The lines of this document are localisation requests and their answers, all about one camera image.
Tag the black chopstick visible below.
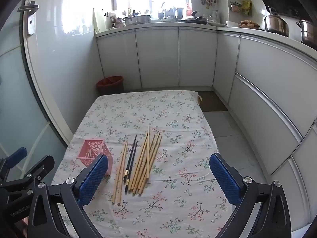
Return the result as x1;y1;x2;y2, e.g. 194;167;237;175
125;141;138;193
123;134;137;182

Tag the frosted glass door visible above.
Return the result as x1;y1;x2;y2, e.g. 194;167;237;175
0;0;75;179

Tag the pale cutting board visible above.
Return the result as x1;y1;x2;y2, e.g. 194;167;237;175
93;7;104;33

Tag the steel kettle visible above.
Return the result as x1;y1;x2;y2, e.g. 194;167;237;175
264;6;290;37

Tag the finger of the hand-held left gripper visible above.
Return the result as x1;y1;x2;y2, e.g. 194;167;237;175
0;147;28;181
5;155;55;194

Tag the woven basket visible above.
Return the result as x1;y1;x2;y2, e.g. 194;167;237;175
238;20;260;28

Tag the black wok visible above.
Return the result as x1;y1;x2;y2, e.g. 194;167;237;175
182;11;210;25

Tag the wide steel pot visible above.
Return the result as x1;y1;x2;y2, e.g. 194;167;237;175
122;15;152;26

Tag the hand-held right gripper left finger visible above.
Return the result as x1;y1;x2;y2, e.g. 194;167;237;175
27;154;109;238

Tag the floral tablecloth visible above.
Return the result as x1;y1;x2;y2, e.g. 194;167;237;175
53;89;238;238

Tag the steel stockpot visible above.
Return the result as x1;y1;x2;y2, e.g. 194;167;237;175
296;19;317;44

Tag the pink perforated utensil holder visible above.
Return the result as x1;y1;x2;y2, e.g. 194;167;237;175
77;139;115;176

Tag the red trash bin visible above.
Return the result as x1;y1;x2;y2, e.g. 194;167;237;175
96;76;124;96

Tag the brown floor mat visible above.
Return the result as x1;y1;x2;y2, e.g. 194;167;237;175
198;91;228;112

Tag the white cabinet with drawers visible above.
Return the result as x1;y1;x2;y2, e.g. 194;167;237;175
213;27;317;228

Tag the metal door handle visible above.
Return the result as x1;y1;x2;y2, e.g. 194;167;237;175
18;1;39;36

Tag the dark utensil caddy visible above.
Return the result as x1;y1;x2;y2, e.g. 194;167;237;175
165;7;184;19

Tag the white cabinet with hinged doors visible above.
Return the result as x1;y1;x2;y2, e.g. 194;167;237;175
95;22;218;92

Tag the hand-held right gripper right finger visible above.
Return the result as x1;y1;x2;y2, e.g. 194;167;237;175
209;153;293;238

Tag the yellow packet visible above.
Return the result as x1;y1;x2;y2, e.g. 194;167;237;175
241;0;252;16

